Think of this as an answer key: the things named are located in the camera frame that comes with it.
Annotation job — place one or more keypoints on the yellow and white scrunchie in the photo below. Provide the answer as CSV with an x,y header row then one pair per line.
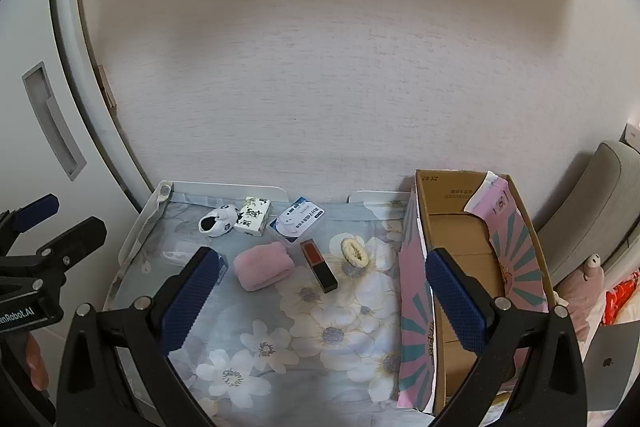
x,y
361,259

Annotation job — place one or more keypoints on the pink plush toy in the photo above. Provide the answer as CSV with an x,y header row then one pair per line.
x,y
585,292

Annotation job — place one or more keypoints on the pink and teal cardboard box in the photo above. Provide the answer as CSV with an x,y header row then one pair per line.
x,y
450,227

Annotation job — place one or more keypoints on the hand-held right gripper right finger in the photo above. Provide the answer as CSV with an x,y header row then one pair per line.
x,y
455,302

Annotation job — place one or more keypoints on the white cabinet door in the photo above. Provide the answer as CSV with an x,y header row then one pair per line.
x,y
15,147

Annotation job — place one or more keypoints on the red lipstick in black case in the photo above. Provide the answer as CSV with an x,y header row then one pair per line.
x,y
320,272

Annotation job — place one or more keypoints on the white bed guard rail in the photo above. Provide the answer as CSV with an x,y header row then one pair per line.
x,y
225,189

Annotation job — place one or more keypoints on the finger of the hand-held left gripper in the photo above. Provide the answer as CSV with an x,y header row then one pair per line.
x,y
75,234
35,211

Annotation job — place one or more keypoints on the white tissue packet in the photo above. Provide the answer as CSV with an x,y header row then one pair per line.
x,y
252,216

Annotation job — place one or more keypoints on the person's left hand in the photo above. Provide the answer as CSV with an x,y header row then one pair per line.
x,y
37,359

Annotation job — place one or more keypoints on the silver laptop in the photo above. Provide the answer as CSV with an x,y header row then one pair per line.
x,y
610,367

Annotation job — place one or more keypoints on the pink fluffy towel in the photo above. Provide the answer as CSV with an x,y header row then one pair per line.
x,y
262,267

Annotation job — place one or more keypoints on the small beige wall block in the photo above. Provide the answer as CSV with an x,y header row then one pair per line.
x,y
107,87

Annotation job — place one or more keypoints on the red patterned cloth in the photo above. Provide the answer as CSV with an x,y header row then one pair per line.
x,y
622,297

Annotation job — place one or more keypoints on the grey padded chair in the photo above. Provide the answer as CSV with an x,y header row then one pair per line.
x,y
600,197

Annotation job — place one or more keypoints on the clear plastic floss pick box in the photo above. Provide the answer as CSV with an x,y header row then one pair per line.
x,y
297,219

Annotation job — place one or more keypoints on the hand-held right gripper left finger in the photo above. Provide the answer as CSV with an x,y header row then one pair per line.
x,y
192,297

